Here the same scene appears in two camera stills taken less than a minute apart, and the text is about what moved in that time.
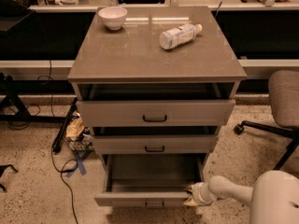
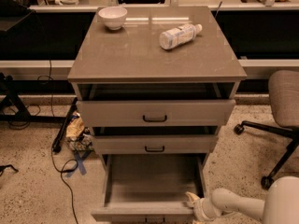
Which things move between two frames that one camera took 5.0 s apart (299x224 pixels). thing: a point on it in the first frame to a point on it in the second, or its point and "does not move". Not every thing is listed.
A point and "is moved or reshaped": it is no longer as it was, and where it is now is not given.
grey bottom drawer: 149,180 is moved or reshaped
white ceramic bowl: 113,16 does not move
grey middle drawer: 152,145 does not move
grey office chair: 283,93 does not move
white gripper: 198,194 to 205,208
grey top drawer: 155,113 does not move
